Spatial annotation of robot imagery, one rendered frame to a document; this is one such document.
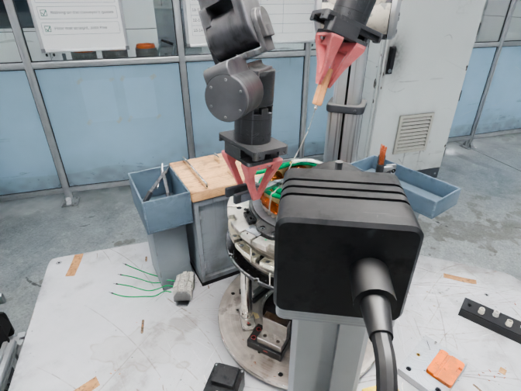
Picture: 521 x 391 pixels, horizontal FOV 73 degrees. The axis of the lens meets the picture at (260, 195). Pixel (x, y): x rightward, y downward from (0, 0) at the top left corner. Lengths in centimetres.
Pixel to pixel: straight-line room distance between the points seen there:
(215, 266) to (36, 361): 43
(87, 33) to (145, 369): 230
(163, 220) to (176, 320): 24
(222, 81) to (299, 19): 256
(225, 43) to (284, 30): 244
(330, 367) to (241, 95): 33
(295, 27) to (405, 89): 96
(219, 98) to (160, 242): 52
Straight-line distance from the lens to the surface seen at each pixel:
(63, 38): 280
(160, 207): 82
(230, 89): 44
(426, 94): 314
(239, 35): 50
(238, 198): 56
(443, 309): 102
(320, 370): 17
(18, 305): 238
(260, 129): 52
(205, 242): 91
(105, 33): 276
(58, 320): 101
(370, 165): 105
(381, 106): 291
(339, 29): 58
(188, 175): 89
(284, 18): 294
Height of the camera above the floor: 145
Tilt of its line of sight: 30 degrees down
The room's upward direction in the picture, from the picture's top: straight up
